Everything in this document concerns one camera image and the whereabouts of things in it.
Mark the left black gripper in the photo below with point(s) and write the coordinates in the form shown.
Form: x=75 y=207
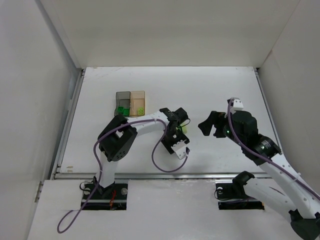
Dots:
x=176 y=136

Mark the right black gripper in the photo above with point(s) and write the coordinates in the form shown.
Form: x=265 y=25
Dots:
x=219 y=126

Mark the striped green lego stack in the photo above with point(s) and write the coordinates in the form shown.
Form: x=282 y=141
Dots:
x=183 y=129

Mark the pale yellow lego brick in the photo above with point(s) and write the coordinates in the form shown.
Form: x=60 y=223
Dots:
x=140 y=111

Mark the long green lego brick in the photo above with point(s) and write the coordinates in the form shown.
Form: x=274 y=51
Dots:
x=126 y=111

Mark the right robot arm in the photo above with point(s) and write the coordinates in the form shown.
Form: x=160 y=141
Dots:
x=297 y=202

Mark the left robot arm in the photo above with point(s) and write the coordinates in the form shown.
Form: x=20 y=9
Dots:
x=116 y=139

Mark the orange transparent container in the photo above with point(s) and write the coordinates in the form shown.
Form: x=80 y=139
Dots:
x=137 y=100

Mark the grey transparent container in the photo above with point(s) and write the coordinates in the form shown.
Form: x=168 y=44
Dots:
x=123 y=99

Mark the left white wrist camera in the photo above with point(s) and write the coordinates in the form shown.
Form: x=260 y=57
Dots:
x=181 y=150

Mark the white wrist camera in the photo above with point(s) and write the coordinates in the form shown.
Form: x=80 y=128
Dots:
x=234 y=104
x=181 y=150

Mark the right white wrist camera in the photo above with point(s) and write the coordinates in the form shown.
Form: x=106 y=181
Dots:
x=234 y=104

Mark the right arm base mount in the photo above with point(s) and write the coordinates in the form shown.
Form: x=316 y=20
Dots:
x=231 y=195

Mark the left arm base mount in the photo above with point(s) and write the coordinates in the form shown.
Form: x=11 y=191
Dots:
x=114 y=199

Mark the metal table edge rail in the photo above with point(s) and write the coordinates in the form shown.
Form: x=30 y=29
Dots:
x=146 y=176

